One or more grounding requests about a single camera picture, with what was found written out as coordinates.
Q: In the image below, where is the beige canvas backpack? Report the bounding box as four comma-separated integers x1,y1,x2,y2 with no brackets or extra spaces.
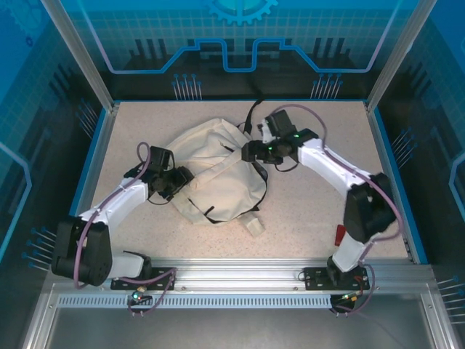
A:
170,100,270,237

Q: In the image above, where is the steel lower shelf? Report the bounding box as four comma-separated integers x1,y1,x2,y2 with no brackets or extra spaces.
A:
21,283,453,349

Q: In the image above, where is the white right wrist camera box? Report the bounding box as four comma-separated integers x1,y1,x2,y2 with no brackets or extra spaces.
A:
256,115,274,145

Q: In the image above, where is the blue and aluminium side rail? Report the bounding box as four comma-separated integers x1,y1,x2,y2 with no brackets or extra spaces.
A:
363,100,430,265
54,103,121,265

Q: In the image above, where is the aluminium enclosure post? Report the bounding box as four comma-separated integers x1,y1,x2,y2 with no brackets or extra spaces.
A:
365,0,439,113
39,0,121,113

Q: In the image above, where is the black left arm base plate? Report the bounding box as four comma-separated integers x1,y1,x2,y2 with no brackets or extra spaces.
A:
110,266,178,291

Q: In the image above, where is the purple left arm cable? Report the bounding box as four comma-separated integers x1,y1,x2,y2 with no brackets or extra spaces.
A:
74,141,179,319

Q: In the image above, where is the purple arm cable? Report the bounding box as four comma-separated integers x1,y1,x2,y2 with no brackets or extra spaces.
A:
274,103,404,318
74,141,179,319

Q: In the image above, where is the aluminium frame rail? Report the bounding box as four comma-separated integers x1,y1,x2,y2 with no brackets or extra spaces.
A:
46,257,437,296

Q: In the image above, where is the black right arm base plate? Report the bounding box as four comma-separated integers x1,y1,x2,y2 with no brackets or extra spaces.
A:
303,267,371,291

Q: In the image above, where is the slotted grey cable duct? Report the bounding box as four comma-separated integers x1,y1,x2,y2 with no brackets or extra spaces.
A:
57,294,333,310

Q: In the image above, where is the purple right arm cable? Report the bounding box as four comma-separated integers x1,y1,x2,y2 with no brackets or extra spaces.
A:
274,103,404,318

